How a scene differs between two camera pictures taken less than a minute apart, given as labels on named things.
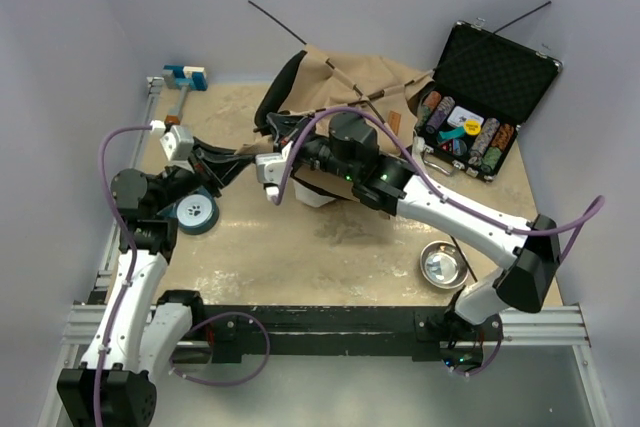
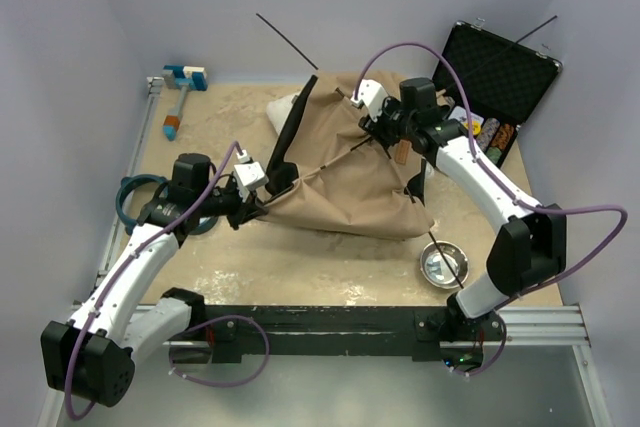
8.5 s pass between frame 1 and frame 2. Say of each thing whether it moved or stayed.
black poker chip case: stayed
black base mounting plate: stayed
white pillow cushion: moved
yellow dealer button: stayed
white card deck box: stayed
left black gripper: moved
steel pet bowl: stayed
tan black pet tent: moved
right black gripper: moved
